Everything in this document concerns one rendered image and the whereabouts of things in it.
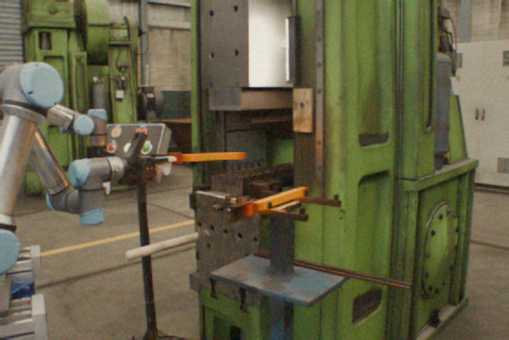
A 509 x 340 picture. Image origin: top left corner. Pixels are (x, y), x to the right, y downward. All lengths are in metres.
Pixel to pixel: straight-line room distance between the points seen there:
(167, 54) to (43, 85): 9.93
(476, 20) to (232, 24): 6.13
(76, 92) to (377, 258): 5.11
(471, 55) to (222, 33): 5.39
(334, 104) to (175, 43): 9.62
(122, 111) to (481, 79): 5.12
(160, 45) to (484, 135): 7.34
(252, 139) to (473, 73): 5.06
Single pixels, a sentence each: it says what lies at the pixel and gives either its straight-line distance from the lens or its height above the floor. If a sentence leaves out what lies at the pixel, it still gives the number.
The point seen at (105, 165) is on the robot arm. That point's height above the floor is 1.14.
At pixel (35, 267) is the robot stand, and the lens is 1.82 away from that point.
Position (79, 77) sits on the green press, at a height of 1.63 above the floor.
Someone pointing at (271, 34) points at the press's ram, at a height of 1.59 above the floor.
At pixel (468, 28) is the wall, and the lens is 7.77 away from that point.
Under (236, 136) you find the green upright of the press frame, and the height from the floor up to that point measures 1.13.
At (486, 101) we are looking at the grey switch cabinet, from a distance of 6.89.
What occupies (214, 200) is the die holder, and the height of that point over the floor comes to 0.89.
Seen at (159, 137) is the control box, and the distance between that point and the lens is 2.22.
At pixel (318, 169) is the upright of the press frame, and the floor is 1.04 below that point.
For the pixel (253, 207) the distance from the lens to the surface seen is 1.36.
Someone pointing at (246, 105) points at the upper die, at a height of 1.29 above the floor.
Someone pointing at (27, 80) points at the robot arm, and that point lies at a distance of 1.19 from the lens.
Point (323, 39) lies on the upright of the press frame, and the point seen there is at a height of 1.54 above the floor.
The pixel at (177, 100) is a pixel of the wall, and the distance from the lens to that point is 11.18.
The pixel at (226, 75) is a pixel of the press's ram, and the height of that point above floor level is 1.41.
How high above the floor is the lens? 1.33
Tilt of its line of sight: 9 degrees down
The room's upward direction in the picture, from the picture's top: 1 degrees counter-clockwise
